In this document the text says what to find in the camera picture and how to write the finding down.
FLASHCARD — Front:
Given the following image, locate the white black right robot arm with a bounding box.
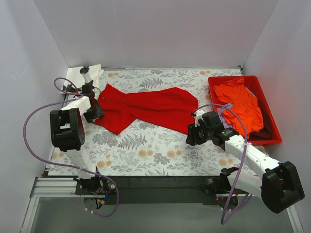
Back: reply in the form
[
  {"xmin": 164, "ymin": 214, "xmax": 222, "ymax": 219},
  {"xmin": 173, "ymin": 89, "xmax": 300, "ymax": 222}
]
[{"xmin": 186, "ymin": 124, "xmax": 305, "ymax": 214}]

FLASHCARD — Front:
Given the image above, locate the dark maroon t shirt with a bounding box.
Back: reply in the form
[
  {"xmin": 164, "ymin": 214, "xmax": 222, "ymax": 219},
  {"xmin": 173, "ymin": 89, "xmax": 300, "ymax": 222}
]
[{"xmin": 248, "ymin": 101, "xmax": 272, "ymax": 140}]

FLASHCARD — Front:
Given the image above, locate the red plastic bin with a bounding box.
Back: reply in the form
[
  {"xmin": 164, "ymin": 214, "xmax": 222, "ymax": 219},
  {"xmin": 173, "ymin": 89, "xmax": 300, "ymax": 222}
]
[{"xmin": 208, "ymin": 76, "xmax": 281, "ymax": 145}]

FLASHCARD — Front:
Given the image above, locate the lavender t shirt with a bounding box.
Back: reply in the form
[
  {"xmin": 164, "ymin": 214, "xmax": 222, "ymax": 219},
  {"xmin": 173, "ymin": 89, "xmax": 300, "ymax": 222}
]
[{"xmin": 217, "ymin": 85, "xmax": 263, "ymax": 132}]

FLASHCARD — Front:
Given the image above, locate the red t shirt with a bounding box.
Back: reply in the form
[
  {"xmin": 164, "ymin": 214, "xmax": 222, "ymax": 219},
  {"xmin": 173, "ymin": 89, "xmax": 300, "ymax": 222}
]
[{"xmin": 95, "ymin": 84, "xmax": 199, "ymax": 135}]

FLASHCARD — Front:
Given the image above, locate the floral table cloth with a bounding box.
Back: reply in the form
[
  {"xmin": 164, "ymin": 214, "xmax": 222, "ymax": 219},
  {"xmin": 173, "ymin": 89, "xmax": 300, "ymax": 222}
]
[{"xmin": 48, "ymin": 68, "xmax": 273, "ymax": 177}]

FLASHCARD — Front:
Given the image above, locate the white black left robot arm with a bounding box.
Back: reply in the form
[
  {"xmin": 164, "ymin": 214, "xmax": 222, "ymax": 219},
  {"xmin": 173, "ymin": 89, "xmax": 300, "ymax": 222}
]
[{"xmin": 50, "ymin": 96, "xmax": 104, "ymax": 194}]

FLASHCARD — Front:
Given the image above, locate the white black printed t shirt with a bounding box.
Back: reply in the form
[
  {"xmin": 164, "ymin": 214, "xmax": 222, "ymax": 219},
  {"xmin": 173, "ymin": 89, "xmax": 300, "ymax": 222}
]
[{"xmin": 66, "ymin": 64, "xmax": 104, "ymax": 89}]

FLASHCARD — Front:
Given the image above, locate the orange t shirt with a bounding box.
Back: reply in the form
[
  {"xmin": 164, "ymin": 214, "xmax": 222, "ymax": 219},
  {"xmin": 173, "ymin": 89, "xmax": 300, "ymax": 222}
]
[{"xmin": 213, "ymin": 77, "xmax": 264, "ymax": 136}]

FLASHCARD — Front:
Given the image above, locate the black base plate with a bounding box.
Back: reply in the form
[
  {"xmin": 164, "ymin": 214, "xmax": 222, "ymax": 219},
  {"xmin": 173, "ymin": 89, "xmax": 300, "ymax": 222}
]
[{"xmin": 75, "ymin": 176, "xmax": 248, "ymax": 206}]

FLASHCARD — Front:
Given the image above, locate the aluminium frame rail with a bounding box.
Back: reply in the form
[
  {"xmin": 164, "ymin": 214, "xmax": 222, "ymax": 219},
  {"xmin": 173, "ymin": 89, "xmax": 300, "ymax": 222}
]
[{"xmin": 20, "ymin": 176, "xmax": 83, "ymax": 233}]

